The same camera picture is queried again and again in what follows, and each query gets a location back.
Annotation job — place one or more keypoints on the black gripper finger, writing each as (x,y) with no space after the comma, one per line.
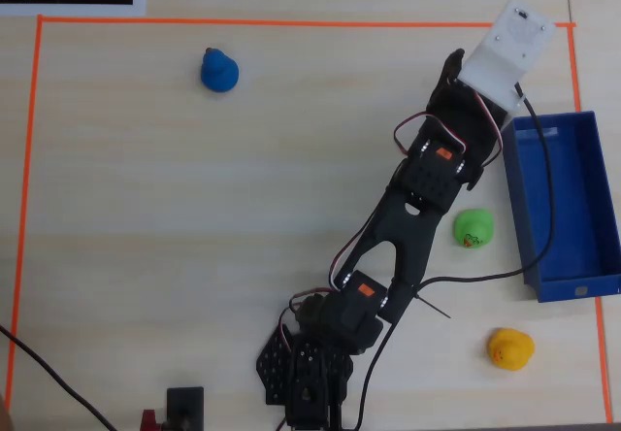
(452,64)

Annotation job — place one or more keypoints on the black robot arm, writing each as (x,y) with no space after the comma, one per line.
(402,237)

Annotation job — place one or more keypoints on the green rubber duck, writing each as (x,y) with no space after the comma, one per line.
(474,227)

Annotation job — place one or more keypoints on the blue plastic box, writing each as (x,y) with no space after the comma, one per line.
(558,208)

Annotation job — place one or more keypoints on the yellow rubber duck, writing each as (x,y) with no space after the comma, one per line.
(510,348)

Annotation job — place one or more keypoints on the blue rubber duck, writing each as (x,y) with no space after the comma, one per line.
(219,70)

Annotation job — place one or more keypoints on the orange tape strip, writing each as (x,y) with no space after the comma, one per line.
(291,22)
(24,198)
(601,353)

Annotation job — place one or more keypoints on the black clamp block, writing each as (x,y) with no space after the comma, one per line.
(185,407)

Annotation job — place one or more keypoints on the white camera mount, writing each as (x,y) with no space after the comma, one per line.
(509,52)

